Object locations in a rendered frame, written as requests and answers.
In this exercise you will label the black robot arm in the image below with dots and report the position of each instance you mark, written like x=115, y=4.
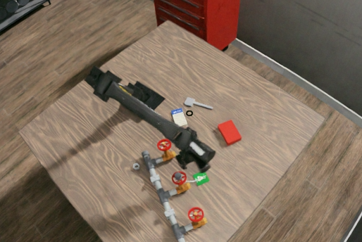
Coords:
x=106, y=85

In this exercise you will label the red rectangular block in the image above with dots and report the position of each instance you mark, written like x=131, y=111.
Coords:
x=229, y=132

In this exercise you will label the green tag on white chain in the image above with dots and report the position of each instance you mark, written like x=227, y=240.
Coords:
x=200, y=178

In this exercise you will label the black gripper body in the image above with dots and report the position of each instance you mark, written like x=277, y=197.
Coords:
x=180, y=158

